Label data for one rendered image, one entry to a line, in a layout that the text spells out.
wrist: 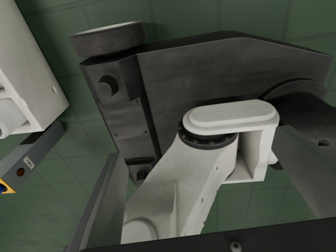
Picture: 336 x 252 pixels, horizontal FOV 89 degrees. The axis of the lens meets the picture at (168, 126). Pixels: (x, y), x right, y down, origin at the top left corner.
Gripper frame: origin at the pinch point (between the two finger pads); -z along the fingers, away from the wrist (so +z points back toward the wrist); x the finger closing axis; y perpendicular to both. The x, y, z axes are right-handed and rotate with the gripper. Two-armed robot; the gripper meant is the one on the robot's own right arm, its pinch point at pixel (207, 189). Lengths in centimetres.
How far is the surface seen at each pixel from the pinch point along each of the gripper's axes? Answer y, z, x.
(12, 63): -2, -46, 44
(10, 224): 111, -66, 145
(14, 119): 12, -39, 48
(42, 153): 30, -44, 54
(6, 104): 7, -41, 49
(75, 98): 17, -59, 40
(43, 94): 9, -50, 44
